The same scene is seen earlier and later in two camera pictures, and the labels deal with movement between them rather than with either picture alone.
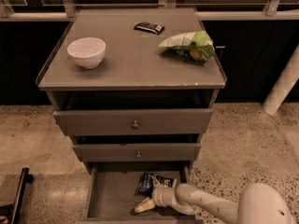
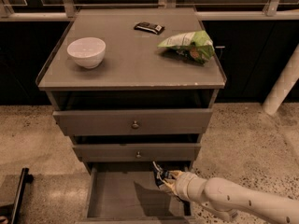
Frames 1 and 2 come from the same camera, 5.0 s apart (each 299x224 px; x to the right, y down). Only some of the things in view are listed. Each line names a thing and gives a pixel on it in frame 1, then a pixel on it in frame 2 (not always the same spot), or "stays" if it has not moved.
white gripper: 159,194 to 184,185
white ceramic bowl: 88,51 stays
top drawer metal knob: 135,125 stays
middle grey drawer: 137,152 stays
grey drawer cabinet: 135,89 stays
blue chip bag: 145,186 to 161,174
